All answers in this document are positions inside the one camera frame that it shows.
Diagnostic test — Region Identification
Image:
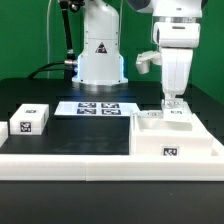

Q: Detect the white u-shaped wall fence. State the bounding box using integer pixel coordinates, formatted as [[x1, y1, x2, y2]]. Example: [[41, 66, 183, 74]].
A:
[[0, 121, 224, 182]]

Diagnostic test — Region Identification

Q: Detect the black cable bundle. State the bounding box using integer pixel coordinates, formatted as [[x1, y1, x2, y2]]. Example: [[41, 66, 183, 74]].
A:
[[27, 61, 68, 80]]

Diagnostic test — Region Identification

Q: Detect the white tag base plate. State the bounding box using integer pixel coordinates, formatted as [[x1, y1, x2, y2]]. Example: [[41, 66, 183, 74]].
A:
[[55, 101, 139, 117]]

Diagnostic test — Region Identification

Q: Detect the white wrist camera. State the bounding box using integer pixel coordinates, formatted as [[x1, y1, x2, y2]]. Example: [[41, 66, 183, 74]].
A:
[[135, 51, 161, 74]]

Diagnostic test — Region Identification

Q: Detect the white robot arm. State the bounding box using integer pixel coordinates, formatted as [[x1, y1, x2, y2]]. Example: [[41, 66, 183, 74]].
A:
[[73, 0, 206, 108]]

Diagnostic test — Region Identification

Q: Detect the white cabinet body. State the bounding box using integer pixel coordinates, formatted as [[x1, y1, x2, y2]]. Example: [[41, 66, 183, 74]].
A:
[[129, 112, 213, 157]]

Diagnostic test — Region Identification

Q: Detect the white cabinet door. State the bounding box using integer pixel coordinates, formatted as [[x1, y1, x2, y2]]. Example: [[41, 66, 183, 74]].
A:
[[161, 98, 192, 122], [138, 110, 163, 118]]

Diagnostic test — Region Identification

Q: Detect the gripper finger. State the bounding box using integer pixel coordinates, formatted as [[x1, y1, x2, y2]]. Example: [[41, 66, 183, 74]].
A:
[[164, 94, 176, 108]]

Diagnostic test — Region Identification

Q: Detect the white cabinet top block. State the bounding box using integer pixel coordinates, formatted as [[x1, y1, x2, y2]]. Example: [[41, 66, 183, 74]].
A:
[[10, 104, 49, 135]]

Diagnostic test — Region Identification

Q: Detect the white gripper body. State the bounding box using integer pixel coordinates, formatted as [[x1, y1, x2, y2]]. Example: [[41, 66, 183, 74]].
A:
[[153, 22, 200, 95]]

